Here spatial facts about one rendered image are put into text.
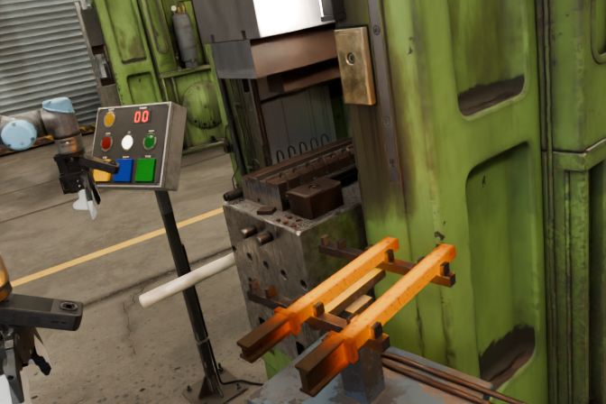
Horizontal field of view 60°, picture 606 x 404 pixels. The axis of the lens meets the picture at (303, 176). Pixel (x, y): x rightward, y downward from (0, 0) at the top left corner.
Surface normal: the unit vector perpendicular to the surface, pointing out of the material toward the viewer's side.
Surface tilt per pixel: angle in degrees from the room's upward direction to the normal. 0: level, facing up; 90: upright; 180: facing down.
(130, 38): 89
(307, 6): 90
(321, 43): 90
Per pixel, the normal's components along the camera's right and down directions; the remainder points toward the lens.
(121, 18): 0.39, 0.21
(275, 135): 0.61, 0.15
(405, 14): -0.78, 0.32
